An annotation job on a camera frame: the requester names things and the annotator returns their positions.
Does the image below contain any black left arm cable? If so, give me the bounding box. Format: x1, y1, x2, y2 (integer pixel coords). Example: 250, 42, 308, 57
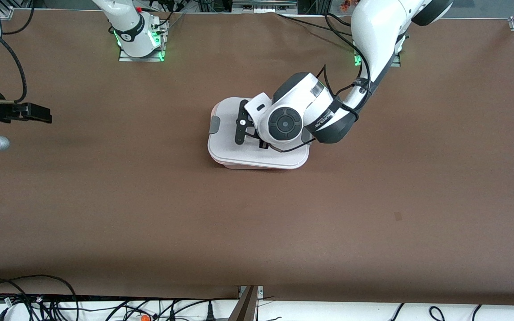
271, 12, 374, 153

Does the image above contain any pink storage box base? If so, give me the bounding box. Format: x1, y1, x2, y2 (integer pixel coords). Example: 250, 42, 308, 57
215, 160, 307, 171

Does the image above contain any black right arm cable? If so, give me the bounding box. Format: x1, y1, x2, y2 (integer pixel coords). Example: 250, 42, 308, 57
0, 0, 35, 104

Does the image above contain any long black table cable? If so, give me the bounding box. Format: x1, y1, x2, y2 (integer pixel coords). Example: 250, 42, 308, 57
277, 12, 356, 36

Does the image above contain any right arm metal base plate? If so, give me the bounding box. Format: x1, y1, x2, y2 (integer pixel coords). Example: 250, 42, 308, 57
118, 20, 167, 62

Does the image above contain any large looping black cable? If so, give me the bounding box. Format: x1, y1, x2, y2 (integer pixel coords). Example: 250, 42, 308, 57
0, 275, 79, 321

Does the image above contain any short black table cable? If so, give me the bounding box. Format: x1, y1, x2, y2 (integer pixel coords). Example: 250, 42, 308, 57
323, 12, 356, 28

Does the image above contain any aluminium profile beam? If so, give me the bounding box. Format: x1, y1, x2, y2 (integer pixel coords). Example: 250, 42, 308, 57
228, 285, 260, 321

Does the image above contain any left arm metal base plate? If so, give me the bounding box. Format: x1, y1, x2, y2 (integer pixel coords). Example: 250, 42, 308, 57
354, 51, 402, 68

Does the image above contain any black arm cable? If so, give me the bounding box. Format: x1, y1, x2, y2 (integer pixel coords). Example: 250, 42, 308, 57
271, 12, 374, 153
0, 0, 35, 104

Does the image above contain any white box lid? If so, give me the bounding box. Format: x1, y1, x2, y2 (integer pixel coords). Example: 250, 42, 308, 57
207, 97, 311, 170

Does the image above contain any grey metal device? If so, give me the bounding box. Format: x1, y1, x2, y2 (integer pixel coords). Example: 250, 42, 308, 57
232, 0, 298, 13

